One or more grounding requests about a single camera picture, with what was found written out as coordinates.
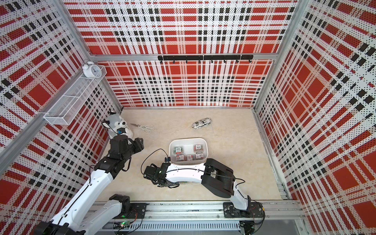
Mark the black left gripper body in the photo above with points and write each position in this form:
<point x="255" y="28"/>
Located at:
<point x="136" y="147"/>

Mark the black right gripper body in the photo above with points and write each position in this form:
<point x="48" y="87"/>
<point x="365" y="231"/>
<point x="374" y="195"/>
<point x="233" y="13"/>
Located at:
<point x="174" y="184"/>

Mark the white plastic storage box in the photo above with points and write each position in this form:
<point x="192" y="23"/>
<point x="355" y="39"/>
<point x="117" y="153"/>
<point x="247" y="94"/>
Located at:
<point x="187" y="145"/>

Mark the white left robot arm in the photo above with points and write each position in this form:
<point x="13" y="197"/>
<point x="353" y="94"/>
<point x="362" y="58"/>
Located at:
<point x="72" y="219"/>

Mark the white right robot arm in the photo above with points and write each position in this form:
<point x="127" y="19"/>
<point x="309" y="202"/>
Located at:
<point x="213" y="175"/>

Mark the grey white husky plush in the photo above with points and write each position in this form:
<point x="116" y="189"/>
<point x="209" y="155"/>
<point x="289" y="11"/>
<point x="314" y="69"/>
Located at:
<point x="116" y="125"/>

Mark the newspaper print pouch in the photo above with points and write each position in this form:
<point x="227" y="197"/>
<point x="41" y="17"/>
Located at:
<point x="201" y="123"/>

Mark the white alarm clock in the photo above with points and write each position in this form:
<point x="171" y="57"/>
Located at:
<point x="91" y="70"/>

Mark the white handled scissors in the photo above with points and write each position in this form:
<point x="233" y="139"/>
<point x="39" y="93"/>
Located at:
<point x="145" y="128"/>

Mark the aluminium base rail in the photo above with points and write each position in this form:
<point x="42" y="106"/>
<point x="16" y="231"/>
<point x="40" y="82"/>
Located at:
<point x="214" y="210"/>

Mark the white wire mesh shelf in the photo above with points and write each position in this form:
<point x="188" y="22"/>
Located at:
<point x="65" y="109"/>

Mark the black wall hook rail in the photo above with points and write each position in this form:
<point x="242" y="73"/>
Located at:
<point x="204" y="57"/>

